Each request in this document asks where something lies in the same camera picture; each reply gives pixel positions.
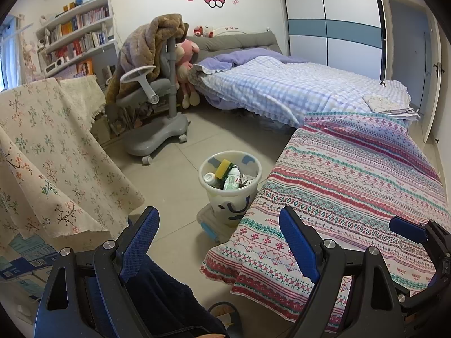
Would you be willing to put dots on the small white capped bottle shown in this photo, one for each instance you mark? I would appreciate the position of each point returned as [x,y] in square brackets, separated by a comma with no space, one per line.
[209,178]

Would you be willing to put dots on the cream lace-edged tablecloth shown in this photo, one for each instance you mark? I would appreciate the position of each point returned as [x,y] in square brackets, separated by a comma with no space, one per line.
[84,95]

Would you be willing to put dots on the dark slipper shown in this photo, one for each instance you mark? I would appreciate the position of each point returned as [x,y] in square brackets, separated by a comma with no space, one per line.
[236,320]

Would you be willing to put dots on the brown cardboard box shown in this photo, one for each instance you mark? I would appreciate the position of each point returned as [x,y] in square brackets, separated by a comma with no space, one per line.
[104,128]

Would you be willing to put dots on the grey desk chair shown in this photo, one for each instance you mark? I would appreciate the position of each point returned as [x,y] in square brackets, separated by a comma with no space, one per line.
[169,126]

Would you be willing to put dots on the yellow green sponge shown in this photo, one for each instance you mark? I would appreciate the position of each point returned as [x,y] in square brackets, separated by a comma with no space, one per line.
[223,169]

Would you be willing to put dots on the brown fleece blanket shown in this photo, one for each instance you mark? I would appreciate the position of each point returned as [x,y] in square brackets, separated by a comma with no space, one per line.
[155,31]

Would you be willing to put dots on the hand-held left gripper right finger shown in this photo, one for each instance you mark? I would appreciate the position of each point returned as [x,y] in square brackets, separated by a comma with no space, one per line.
[299,246]

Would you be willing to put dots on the white plastic bin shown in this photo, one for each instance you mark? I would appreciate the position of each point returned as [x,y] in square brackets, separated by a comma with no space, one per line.
[225,207]

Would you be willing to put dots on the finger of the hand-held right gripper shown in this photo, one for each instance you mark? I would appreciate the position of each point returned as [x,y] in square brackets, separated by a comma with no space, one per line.
[422,299]
[408,229]

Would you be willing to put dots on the white bed headboard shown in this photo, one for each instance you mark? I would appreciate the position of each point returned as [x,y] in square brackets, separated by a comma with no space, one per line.
[229,30]

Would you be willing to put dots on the white blue wardrobe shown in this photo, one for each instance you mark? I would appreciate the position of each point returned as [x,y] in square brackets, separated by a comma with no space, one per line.
[334,24]

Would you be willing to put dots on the blue printed cardboard box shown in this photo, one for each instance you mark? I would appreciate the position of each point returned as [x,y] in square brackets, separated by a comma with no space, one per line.
[24,257]

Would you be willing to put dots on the blue plaid duvet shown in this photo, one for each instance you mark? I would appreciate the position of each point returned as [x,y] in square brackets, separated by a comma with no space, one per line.
[282,84]

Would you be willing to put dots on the floral tablecloth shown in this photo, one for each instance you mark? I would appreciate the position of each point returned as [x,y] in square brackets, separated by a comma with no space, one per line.
[53,148]

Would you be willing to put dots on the white door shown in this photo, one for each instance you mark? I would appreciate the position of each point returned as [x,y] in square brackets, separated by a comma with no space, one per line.
[405,42]

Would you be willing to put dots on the red plush toy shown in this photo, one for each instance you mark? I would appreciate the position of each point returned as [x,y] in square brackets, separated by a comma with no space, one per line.
[198,31]

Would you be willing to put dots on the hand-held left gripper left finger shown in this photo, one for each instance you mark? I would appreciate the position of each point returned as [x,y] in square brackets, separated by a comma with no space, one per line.
[137,246]

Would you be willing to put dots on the row of books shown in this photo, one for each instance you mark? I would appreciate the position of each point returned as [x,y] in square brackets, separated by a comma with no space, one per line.
[84,42]
[88,17]

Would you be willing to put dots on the white bookshelf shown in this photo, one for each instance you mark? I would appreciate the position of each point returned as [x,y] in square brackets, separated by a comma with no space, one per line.
[112,24]

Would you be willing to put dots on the clear storage box lid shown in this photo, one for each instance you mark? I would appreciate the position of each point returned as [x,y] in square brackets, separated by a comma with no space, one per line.
[211,227]

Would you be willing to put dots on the folded pale cloth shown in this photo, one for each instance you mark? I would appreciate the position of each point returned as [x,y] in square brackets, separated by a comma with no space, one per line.
[384,104]

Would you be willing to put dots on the grey headboard cushion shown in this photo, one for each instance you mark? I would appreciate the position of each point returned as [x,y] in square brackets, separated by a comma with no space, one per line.
[246,42]

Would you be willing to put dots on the white desk clock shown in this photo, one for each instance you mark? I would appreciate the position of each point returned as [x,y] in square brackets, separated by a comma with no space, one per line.
[53,67]

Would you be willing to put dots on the white plush toy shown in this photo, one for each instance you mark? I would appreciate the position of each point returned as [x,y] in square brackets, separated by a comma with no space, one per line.
[209,30]

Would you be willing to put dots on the patterned striped blanket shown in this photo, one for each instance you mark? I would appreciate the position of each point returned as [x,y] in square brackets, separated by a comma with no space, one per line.
[334,183]

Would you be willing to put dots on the orange cover book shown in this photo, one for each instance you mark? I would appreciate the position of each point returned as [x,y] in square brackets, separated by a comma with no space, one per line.
[85,67]

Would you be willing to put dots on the white bottle green label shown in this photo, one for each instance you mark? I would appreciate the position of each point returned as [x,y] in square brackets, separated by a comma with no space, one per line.
[232,181]

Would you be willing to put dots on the person's dark trouser leg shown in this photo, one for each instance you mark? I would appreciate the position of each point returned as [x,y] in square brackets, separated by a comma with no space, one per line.
[165,295]

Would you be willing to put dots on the pink plush toy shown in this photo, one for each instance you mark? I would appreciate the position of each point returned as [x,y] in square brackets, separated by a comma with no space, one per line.
[186,70]

